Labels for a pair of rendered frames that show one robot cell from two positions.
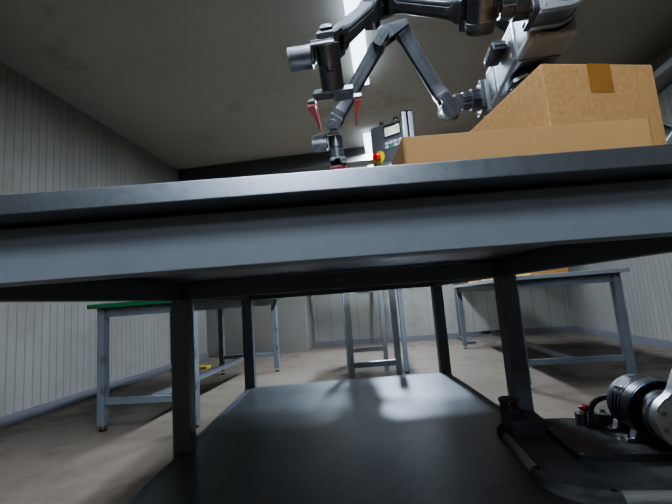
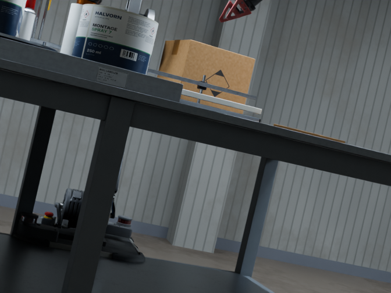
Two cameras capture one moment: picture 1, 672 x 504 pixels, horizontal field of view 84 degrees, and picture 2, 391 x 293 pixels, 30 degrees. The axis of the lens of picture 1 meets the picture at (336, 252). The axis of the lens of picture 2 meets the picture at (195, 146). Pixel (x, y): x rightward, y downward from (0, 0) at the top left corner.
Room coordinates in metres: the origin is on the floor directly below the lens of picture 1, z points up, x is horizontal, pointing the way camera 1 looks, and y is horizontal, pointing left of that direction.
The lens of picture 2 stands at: (1.79, 2.30, 0.76)
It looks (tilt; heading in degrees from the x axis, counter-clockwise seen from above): 1 degrees down; 250
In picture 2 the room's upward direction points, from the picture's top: 13 degrees clockwise
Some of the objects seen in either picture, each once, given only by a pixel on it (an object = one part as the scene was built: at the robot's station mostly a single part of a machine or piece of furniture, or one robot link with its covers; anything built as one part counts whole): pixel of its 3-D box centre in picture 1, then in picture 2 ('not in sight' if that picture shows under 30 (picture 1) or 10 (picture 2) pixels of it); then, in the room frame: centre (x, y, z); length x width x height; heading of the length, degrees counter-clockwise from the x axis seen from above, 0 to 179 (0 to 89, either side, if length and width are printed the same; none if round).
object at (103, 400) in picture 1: (211, 345); not in sight; (3.33, 1.14, 0.40); 1.90 x 0.75 x 0.80; 173
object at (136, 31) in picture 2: not in sight; (114, 42); (1.41, 0.42, 0.95); 0.20 x 0.20 x 0.14
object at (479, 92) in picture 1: (472, 100); not in sight; (1.40, -0.58, 1.45); 0.09 x 0.08 x 0.12; 173
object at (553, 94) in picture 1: (554, 159); (202, 81); (0.83, -0.51, 0.99); 0.30 x 0.24 x 0.27; 8
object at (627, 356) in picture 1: (518, 319); not in sight; (3.68, -1.70, 0.39); 2.20 x 0.80 x 0.78; 173
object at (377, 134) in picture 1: (392, 145); not in sight; (1.63, -0.29, 1.38); 0.17 x 0.10 x 0.19; 55
